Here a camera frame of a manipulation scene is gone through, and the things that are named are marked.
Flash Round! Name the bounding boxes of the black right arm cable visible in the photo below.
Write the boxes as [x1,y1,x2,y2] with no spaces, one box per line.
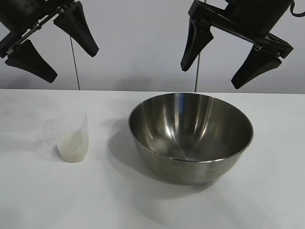
[290,2,305,18]

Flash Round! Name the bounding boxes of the stainless steel mixing bowl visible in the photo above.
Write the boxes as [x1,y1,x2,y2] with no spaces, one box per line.
[128,92,254,185]

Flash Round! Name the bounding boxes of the clear plastic measuring cup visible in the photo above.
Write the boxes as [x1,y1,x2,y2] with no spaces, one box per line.
[42,111,90,164]

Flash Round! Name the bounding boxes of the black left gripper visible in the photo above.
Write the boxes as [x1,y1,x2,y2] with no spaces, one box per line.
[0,0,100,83]

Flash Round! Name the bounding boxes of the white rice grains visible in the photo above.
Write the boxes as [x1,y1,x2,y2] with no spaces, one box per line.
[56,130,90,164]

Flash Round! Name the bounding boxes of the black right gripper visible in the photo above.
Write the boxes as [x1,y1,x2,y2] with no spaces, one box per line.
[180,0,295,90]

